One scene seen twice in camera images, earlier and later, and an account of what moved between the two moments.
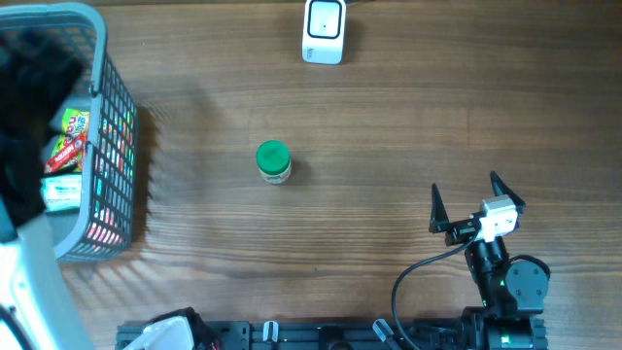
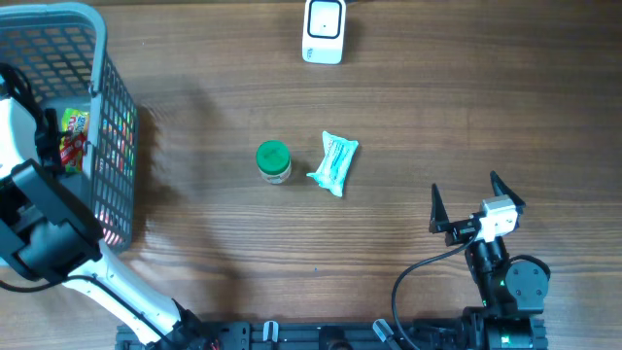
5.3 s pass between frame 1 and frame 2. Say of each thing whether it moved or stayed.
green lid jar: stayed
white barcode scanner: stayed
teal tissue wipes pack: moved
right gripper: stayed
